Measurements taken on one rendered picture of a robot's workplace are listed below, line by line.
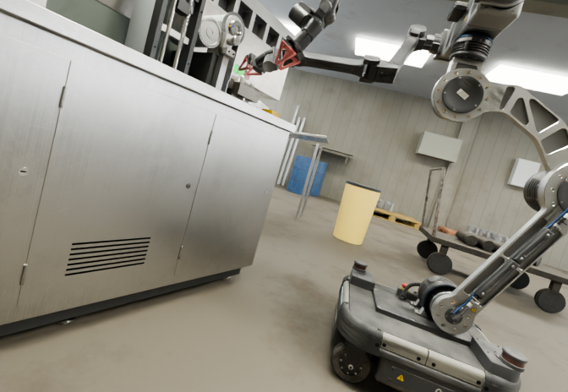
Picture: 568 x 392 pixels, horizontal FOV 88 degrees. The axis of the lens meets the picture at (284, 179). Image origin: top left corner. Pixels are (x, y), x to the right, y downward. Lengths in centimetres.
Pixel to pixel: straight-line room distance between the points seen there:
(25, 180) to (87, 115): 22
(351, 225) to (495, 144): 554
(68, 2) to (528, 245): 194
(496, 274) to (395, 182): 650
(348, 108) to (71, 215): 723
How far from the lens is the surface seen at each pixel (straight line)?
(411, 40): 164
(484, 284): 133
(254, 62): 147
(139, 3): 157
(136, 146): 104
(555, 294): 386
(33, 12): 91
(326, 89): 798
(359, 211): 334
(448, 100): 130
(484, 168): 822
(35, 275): 108
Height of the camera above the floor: 73
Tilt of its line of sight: 4 degrees down
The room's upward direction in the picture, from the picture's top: 16 degrees clockwise
